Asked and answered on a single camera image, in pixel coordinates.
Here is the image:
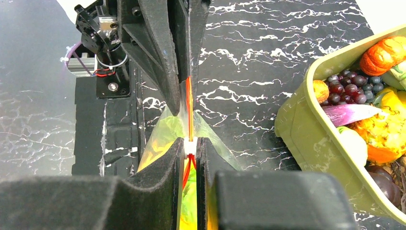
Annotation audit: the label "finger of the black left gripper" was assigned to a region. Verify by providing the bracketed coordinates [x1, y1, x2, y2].
[172, 0, 211, 102]
[117, 0, 180, 115]

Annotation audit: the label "dark purple eggplant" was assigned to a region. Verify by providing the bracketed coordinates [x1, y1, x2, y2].
[365, 165, 401, 207]

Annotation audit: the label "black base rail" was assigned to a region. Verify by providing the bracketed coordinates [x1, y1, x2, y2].
[60, 0, 178, 177]

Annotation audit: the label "green lettuce head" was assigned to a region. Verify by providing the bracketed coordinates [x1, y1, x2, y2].
[382, 61, 406, 91]

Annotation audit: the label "clear zip top bag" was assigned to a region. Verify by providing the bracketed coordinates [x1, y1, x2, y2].
[137, 78, 242, 230]

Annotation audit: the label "orange mottled fruit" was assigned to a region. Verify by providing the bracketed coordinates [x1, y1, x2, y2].
[348, 87, 406, 164]

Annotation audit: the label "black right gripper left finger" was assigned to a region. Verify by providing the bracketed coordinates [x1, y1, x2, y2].
[0, 138, 184, 230]

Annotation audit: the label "small orange fruit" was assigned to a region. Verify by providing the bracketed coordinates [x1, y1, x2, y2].
[313, 80, 329, 104]

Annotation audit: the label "purple white radicchio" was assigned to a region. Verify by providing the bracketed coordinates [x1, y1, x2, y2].
[321, 104, 382, 127]

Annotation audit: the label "olive green plastic bin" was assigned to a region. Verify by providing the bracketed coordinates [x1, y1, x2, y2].
[274, 24, 406, 224]

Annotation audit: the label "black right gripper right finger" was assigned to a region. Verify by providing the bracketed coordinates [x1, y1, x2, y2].
[196, 138, 358, 230]

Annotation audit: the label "orange mini pumpkin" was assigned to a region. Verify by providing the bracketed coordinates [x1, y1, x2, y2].
[359, 36, 406, 76]

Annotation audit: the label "dark purple grapes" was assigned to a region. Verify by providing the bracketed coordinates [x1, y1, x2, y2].
[320, 70, 385, 106]

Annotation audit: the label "pale green cabbage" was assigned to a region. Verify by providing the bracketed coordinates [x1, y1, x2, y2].
[337, 126, 368, 168]

